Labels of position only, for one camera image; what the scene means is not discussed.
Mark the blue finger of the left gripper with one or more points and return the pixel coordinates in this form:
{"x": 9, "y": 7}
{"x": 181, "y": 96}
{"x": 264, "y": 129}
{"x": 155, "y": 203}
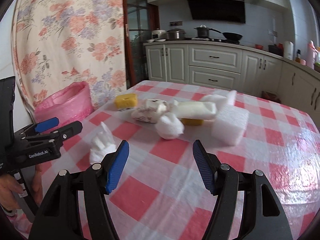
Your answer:
{"x": 46, "y": 125}

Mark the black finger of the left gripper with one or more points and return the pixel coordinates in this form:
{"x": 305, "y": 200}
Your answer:
{"x": 68, "y": 131}

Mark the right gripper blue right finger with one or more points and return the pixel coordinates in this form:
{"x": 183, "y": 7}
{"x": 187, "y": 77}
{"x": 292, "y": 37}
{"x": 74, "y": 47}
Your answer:
{"x": 207, "y": 164}

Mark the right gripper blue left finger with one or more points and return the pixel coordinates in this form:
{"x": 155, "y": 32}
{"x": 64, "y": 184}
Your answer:
{"x": 116, "y": 166}

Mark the white twisted tissue piece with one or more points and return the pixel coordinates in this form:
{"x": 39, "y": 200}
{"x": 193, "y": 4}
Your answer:
{"x": 102, "y": 144}

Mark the white paper cup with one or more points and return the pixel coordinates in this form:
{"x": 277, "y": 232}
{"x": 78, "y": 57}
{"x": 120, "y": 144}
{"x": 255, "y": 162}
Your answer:
{"x": 150, "y": 110}

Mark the yellow sponge with white top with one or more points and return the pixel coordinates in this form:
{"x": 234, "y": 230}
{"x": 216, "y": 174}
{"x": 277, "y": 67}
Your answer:
{"x": 191, "y": 122}

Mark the white tissue ball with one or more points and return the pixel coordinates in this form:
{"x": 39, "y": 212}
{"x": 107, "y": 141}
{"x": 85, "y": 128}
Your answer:
{"x": 169, "y": 127}

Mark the white plastic wrapper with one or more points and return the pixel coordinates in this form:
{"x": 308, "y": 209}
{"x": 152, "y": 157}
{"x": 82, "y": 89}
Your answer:
{"x": 206, "y": 108}

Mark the pink trash bag bin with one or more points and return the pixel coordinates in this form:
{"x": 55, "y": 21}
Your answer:
{"x": 70, "y": 104}

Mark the white kitchen base cabinets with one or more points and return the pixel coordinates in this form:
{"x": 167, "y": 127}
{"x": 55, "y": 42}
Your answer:
{"x": 235, "y": 67}

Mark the person's left hand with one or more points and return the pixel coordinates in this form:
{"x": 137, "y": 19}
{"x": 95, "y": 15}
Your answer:
{"x": 9, "y": 185}

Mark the white foam block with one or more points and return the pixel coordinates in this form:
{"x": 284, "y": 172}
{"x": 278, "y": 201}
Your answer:
{"x": 230, "y": 125}

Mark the red white checkered tablecloth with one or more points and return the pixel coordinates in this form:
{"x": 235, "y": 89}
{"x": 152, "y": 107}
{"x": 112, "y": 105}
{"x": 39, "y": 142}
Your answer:
{"x": 161, "y": 194}

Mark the yellow sponge with hole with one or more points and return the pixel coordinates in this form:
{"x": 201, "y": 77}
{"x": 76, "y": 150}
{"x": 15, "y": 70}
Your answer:
{"x": 126, "y": 101}

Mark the floral curtain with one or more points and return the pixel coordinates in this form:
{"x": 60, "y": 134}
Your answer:
{"x": 59, "y": 42}

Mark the dark red floor bin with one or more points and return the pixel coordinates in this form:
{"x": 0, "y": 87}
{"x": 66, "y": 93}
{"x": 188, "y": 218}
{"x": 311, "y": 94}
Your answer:
{"x": 270, "y": 96}

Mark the white rice cooker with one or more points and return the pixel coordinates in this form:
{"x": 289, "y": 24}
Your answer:
{"x": 159, "y": 34}

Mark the silver pressure cooker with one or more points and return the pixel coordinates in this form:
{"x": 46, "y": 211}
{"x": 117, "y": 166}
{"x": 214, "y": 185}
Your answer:
{"x": 175, "y": 34}

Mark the red bowl on counter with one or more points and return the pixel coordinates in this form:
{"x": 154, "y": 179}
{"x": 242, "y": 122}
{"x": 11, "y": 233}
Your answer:
{"x": 257, "y": 46}

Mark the black frying pan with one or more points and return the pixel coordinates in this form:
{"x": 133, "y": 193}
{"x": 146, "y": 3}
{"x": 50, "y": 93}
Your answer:
{"x": 233, "y": 37}

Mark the red framed glass door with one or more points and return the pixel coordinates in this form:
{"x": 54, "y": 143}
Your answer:
{"x": 140, "y": 19}

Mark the black saucepan with lid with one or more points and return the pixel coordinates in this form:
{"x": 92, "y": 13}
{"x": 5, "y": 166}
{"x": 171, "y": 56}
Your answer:
{"x": 203, "y": 31}

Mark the white electric kettle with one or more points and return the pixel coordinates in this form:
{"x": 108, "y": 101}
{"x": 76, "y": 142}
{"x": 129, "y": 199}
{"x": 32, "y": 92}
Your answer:
{"x": 288, "y": 50}

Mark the pink thermos bottle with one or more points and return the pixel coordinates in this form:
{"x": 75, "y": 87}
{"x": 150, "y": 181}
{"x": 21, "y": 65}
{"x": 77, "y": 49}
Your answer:
{"x": 311, "y": 54}

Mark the black range hood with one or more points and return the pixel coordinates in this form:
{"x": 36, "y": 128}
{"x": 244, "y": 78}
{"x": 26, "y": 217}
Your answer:
{"x": 218, "y": 10}

